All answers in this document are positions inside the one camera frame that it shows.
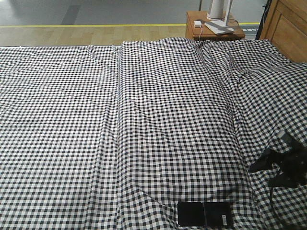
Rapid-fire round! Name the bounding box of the wooden nightstand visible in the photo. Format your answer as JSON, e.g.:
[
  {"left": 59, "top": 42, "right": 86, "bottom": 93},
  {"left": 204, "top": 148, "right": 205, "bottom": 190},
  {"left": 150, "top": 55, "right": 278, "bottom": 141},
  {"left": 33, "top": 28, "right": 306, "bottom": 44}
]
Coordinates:
[{"left": 185, "top": 11, "right": 245, "bottom": 41}]

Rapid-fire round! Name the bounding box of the white desk lamp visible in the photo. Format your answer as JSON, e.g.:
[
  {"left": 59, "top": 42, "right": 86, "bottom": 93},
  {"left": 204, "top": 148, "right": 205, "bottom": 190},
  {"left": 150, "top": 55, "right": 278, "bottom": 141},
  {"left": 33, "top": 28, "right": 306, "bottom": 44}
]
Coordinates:
[{"left": 204, "top": 0, "right": 234, "bottom": 35}]

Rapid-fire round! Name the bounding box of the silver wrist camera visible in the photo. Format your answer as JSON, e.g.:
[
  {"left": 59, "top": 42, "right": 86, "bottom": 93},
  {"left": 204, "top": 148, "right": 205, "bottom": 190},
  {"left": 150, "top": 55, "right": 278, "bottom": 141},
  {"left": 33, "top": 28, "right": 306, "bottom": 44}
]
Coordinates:
[{"left": 278, "top": 130, "right": 292, "bottom": 144}]

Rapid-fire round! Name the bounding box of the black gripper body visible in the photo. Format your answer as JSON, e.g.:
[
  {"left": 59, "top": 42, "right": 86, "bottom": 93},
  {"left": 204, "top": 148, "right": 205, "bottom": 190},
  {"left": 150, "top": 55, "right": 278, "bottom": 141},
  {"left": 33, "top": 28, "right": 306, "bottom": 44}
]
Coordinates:
[{"left": 268, "top": 141, "right": 307, "bottom": 187}]

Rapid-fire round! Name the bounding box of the black white checkered bed sheet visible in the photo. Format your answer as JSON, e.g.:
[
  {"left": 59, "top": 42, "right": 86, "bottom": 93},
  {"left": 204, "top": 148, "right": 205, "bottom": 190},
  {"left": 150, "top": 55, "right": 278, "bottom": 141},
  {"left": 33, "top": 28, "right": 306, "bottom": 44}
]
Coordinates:
[{"left": 0, "top": 38, "right": 307, "bottom": 230}]

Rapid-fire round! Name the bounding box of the black foldable smartphone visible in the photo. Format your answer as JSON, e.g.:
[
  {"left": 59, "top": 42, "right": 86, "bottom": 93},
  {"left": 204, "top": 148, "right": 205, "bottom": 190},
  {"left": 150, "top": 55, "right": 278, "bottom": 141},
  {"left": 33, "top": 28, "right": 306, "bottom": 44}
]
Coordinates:
[{"left": 177, "top": 201, "right": 234, "bottom": 228}]

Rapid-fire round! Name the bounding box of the wooden headboard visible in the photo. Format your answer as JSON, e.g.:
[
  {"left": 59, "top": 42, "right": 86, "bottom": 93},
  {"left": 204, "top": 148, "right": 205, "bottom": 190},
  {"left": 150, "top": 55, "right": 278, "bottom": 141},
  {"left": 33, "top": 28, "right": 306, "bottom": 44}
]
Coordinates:
[{"left": 260, "top": 0, "right": 307, "bottom": 62}]

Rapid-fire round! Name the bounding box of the white cylindrical fan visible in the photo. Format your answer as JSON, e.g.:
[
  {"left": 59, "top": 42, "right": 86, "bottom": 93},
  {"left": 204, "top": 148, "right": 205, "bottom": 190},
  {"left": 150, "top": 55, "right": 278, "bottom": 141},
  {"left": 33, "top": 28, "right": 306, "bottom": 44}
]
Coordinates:
[{"left": 207, "top": 0, "right": 225, "bottom": 21}]

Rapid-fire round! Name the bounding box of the white power adapter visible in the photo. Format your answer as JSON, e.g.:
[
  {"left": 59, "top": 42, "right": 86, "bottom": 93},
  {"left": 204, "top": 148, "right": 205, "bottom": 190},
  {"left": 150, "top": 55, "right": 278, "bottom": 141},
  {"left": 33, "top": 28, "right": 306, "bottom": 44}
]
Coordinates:
[{"left": 193, "top": 21, "right": 202, "bottom": 28}]

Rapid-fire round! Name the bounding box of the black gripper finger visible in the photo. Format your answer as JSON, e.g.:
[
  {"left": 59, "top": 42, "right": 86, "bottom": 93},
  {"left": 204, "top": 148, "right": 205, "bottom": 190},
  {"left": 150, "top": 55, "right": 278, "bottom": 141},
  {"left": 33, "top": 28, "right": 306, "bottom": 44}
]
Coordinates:
[{"left": 248, "top": 149, "right": 278, "bottom": 172}]

